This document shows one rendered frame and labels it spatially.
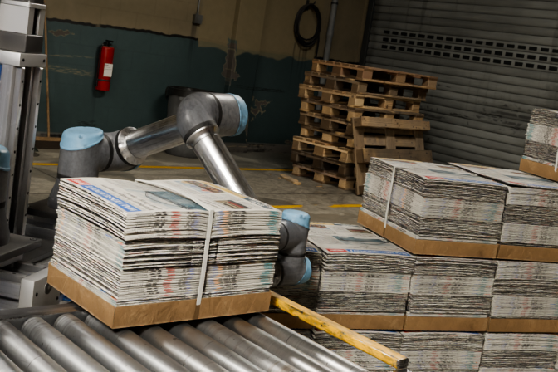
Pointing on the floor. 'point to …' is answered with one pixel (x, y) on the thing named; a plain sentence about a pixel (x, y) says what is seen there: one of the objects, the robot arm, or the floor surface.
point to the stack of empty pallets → (366, 85)
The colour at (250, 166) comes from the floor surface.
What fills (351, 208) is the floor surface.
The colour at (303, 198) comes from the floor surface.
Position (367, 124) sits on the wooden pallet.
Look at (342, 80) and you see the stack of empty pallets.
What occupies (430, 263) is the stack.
